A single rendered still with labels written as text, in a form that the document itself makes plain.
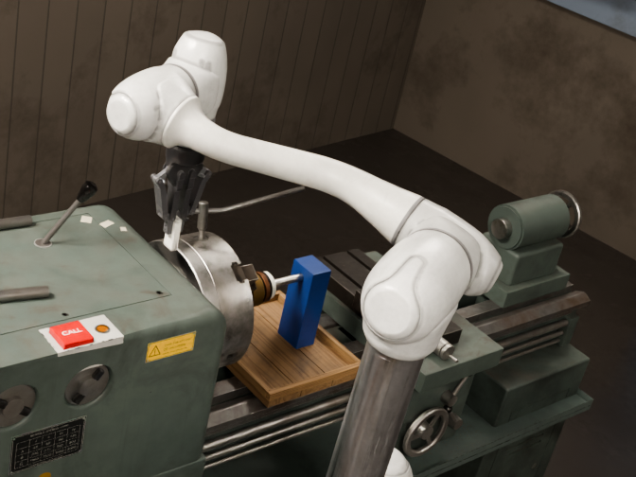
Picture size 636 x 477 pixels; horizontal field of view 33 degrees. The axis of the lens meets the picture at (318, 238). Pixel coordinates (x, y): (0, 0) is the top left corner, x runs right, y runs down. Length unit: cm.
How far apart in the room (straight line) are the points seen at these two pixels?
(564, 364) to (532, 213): 52
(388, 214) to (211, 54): 43
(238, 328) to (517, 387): 113
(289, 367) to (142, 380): 63
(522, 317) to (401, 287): 159
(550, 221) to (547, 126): 276
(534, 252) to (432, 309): 159
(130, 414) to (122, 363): 14
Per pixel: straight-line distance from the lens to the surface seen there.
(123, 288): 218
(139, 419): 220
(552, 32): 590
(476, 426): 327
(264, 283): 255
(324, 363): 272
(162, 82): 186
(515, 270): 320
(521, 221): 315
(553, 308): 332
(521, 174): 611
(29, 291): 210
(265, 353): 271
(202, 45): 196
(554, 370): 338
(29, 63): 457
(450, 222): 184
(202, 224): 241
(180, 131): 184
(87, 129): 489
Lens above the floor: 243
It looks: 28 degrees down
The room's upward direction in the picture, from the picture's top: 13 degrees clockwise
